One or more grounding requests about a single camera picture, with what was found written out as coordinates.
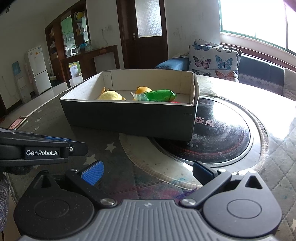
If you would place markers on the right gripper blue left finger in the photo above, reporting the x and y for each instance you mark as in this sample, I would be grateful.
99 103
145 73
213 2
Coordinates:
93 172

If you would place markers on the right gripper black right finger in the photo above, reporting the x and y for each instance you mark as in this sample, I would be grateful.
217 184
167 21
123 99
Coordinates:
203 173

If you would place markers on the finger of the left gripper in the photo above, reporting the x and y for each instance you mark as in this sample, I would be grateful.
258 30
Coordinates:
78 148
57 138

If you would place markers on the yellow plush chick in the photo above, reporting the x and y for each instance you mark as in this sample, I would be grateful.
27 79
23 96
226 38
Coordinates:
107 94

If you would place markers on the large orange rubber duck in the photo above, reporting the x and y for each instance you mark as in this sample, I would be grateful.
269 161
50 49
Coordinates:
143 90

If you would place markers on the grey knit gloved left hand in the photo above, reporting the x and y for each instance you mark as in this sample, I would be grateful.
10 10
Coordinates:
4 201

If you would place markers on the smartphone on table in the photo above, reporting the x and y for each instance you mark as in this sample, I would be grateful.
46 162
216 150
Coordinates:
20 121

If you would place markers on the dark green cardboard box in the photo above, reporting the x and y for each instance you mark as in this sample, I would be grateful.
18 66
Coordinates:
140 118

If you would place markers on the black round induction cooktop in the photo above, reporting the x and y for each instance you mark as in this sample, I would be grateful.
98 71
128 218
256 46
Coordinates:
225 136

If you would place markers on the dark wooden cabinet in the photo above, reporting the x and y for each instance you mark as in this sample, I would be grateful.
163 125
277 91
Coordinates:
84 34

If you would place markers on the white refrigerator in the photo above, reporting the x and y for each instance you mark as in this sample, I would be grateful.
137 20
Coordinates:
37 70

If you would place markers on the dark blue sofa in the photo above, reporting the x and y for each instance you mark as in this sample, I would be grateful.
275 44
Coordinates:
262 74

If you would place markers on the blue folded blanket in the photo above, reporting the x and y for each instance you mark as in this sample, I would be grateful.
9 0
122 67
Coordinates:
179 64

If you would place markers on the butterfly print pillow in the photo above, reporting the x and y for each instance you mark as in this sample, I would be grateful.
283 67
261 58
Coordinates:
214 61

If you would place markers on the grey seat cushion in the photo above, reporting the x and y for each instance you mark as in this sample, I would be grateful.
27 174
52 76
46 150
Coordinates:
289 87

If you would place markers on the dark wooden door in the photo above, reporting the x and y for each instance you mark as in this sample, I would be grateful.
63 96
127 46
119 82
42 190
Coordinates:
143 33

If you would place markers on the window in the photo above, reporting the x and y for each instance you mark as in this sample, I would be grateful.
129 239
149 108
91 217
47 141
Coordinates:
271 22

